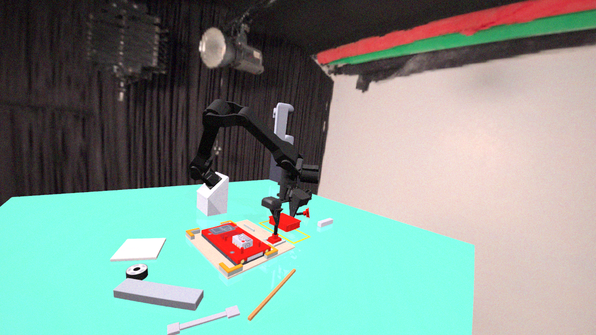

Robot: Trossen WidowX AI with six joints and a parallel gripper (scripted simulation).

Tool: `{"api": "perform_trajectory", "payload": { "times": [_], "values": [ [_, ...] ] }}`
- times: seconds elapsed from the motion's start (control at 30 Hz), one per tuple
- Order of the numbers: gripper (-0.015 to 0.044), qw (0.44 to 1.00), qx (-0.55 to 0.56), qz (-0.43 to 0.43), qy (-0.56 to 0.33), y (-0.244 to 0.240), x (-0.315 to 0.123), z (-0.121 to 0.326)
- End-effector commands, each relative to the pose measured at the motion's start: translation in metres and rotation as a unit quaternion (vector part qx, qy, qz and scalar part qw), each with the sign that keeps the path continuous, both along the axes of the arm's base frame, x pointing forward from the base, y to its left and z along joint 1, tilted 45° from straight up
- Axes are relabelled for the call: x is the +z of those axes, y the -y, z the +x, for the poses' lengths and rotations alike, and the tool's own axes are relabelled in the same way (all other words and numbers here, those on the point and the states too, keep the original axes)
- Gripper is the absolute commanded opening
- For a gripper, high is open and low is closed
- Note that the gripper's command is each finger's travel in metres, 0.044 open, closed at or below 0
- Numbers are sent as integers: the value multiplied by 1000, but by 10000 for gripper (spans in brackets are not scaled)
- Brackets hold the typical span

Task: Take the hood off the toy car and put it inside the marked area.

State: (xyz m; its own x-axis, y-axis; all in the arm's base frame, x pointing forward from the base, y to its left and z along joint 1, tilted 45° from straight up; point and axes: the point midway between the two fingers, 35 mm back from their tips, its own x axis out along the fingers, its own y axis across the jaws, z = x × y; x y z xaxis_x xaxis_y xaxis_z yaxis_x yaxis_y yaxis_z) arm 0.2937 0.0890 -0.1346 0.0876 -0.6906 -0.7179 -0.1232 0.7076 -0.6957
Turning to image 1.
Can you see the white flat square panel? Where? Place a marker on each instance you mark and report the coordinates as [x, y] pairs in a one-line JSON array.
[[139, 249]]

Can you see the orange thin bar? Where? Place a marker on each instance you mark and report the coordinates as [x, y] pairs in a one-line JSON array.
[[267, 299]]

